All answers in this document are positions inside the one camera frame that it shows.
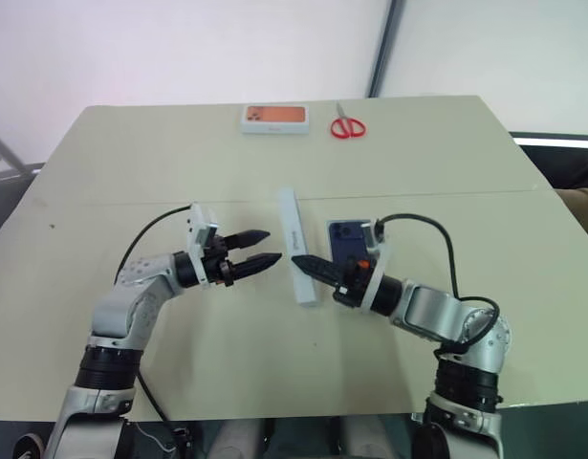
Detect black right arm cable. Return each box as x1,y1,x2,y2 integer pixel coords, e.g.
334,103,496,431
373,212,501,346

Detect olive brown fabric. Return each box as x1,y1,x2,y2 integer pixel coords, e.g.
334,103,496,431
555,187,588,231

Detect red handled scissors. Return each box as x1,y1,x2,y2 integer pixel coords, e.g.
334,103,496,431
328,101,368,141

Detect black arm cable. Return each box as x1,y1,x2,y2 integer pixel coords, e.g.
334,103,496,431
373,212,501,346
115,205,174,425

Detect grey metal frame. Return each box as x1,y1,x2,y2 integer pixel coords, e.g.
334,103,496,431
0,126,47,186

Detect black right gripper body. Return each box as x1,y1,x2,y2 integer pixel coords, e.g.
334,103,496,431
332,256,372,308

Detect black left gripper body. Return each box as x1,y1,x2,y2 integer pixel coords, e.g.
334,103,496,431
202,232,236,290

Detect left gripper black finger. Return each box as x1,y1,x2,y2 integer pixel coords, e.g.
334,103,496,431
231,251,284,285
224,229,272,251

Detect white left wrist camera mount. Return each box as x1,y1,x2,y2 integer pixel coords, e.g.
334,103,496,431
184,202,222,289

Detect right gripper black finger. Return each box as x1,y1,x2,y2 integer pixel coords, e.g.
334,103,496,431
291,254,348,290

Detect black side table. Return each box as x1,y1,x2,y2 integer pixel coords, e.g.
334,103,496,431
508,130,588,193

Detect grey rounded leg shape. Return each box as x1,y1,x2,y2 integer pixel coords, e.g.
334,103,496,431
210,420,262,459
339,419,391,459

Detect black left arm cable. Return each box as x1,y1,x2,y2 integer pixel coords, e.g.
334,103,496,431
115,205,174,425

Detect long white box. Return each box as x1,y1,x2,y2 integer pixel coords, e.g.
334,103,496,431
277,186,319,310

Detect dark window frame post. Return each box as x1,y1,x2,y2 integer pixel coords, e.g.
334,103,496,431
367,0,403,98

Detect dark blue smartphone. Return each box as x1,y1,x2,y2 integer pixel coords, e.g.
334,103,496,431
327,220,374,268

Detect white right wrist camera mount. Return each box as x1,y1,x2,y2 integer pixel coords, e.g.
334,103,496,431
361,219,396,316

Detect orange printed phone box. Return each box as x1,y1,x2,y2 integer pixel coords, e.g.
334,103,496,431
239,104,311,137

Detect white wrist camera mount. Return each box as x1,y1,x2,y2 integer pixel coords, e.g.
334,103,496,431
361,219,396,316
184,202,222,289

